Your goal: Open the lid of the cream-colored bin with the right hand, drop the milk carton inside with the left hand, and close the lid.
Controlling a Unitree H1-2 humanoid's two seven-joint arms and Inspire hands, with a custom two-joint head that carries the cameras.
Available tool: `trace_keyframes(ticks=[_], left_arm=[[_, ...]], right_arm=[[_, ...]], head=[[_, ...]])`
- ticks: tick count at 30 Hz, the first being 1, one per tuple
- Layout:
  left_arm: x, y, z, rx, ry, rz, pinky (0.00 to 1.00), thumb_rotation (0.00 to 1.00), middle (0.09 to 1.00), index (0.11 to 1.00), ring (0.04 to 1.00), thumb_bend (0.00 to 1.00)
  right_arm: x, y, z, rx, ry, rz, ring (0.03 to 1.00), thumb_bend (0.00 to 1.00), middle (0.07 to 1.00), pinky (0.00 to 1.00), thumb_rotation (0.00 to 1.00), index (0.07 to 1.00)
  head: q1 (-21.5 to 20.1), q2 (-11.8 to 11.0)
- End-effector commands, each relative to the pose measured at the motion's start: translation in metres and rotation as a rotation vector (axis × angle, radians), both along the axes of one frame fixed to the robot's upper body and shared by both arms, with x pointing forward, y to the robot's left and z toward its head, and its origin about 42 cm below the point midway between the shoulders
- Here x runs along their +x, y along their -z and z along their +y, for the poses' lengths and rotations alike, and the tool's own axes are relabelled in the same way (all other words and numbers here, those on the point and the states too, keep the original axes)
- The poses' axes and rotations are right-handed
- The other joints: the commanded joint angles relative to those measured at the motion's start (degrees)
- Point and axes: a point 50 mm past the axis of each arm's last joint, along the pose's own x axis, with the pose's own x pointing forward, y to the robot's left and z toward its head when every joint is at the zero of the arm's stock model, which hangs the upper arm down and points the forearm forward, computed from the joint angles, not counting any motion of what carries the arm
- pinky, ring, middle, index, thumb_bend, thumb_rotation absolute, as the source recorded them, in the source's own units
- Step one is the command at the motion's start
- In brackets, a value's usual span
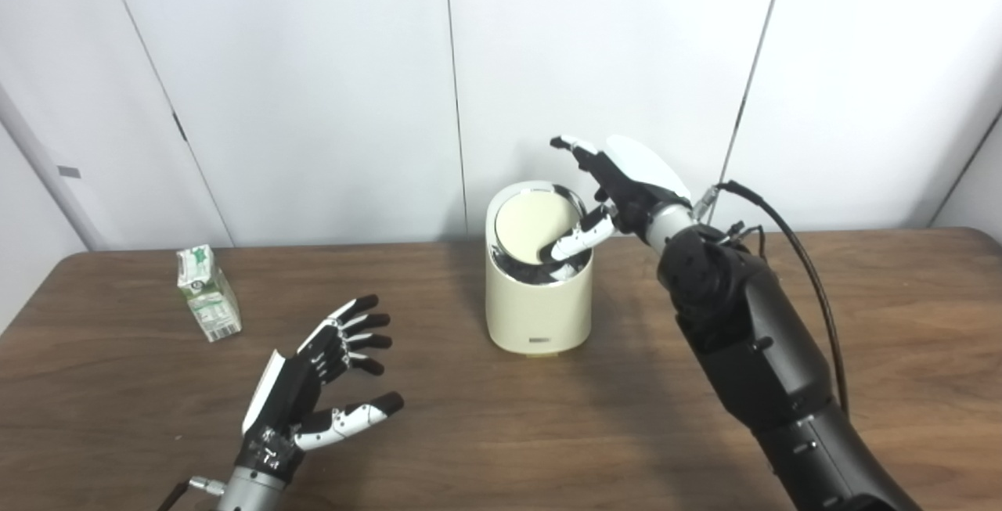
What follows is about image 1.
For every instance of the round cream bin lid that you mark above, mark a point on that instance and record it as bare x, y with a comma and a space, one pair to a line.
528, 225

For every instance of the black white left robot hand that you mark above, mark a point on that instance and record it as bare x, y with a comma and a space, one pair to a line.
290, 394

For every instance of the small grey wall label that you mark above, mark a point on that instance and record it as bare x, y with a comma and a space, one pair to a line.
69, 172

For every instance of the black wall panel hinge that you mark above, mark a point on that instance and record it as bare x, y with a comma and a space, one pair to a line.
179, 127

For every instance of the black bin liner bag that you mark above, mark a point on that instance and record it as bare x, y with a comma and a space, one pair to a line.
532, 270

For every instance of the green white milk carton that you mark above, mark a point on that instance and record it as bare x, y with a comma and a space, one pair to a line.
211, 300

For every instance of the cream-colored bin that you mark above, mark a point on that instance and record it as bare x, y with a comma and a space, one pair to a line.
536, 311

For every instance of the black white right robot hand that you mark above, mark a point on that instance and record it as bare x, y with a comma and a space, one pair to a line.
634, 182

